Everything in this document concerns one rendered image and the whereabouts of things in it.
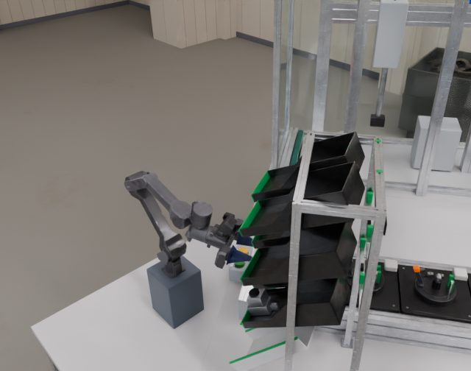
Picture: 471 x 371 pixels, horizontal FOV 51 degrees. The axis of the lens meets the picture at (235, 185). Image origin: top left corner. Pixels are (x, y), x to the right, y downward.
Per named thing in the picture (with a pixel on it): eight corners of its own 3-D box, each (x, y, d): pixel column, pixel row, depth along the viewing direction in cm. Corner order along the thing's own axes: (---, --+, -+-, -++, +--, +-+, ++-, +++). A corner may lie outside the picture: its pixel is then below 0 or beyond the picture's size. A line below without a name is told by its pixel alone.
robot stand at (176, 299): (152, 308, 185) (146, 269, 174) (182, 289, 193) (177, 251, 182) (174, 329, 176) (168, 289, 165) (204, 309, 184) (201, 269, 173)
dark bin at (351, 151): (254, 202, 129) (242, 179, 127) (270, 177, 139) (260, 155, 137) (355, 182, 114) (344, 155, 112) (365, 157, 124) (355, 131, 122)
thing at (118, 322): (32, 332, 181) (30, 326, 179) (219, 228, 230) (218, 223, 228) (132, 479, 136) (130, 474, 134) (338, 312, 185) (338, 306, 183)
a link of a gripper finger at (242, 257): (225, 265, 144) (229, 250, 140) (229, 258, 147) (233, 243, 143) (247, 274, 143) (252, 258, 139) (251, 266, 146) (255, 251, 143)
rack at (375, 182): (277, 426, 145) (286, 205, 101) (292, 330, 174) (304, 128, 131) (350, 440, 141) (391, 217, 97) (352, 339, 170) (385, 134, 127)
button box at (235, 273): (229, 280, 191) (228, 269, 187) (240, 246, 208) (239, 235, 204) (246, 283, 189) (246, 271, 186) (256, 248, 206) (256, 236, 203)
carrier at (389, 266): (328, 305, 172) (331, 278, 165) (332, 259, 192) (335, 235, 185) (399, 315, 168) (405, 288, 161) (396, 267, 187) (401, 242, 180)
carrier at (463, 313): (400, 315, 168) (406, 288, 161) (397, 268, 187) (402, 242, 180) (475, 326, 163) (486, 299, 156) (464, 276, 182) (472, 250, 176)
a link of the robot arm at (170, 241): (121, 180, 166) (127, 175, 161) (139, 172, 170) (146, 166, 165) (166, 263, 167) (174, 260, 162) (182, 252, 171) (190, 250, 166)
